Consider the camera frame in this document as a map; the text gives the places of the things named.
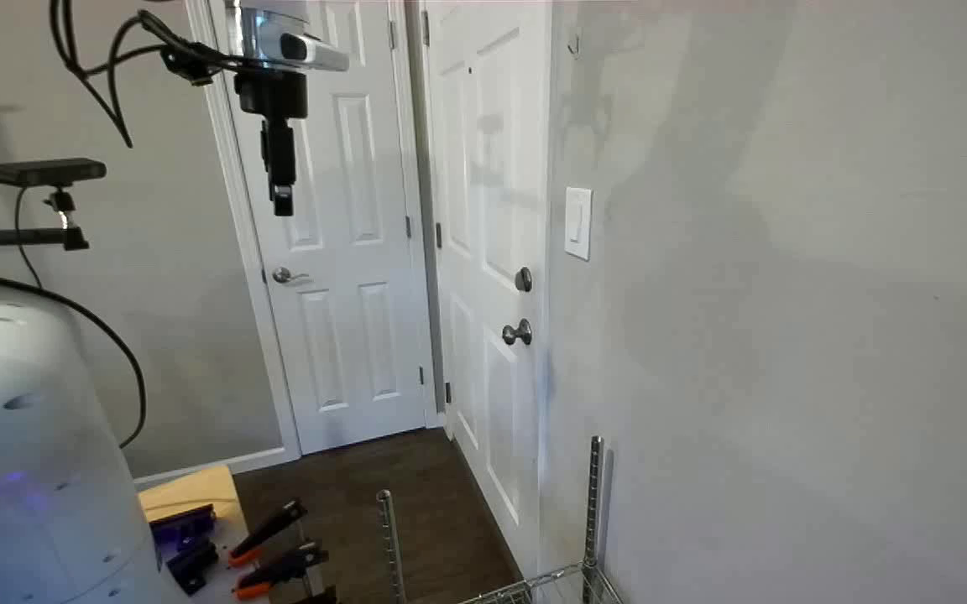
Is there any black camera cable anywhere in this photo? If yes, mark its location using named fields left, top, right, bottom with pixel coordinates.
left=0, top=183, right=150, bottom=453

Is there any metal wire shelf rack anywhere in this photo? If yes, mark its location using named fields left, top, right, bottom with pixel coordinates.
left=372, top=433, right=626, bottom=604

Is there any black looped cable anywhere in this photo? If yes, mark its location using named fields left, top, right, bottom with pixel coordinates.
left=46, top=0, right=241, bottom=150

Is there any white panel door with deadbolt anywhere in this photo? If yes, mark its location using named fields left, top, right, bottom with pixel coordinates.
left=419, top=0, right=556, bottom=578

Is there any white baseboard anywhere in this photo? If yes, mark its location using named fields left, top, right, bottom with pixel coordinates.
left=129, top=444, right=302, bottom=490

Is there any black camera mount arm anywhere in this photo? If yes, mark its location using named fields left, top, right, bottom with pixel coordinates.
left=0, top=183, right=96, bottom=254

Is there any black stereo camera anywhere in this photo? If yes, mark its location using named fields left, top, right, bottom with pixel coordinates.
left=0, top=153, right=110, bottom=191

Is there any white light switch plate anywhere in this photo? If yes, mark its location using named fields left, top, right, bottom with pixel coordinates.
left=560, top=183, right=599, bottom=266

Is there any white door frame trim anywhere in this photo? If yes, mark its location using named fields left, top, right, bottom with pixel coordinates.
left=534, top=0, right=565, bottom=566

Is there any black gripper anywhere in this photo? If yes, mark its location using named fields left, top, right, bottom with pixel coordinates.
left=233, top=66, right=314, bottom=219

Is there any light wooden board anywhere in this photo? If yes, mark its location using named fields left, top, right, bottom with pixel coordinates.
left=131, top=462, right=257, bottom=563

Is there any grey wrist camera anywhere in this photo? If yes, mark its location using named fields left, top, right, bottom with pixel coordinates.
left=240, top=2, right=352, bottom=76

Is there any orange black clamp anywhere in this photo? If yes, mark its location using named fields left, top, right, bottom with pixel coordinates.
left=225, top=495, right=314, bottom=569
left=228, top=539, right=333, bottom=604

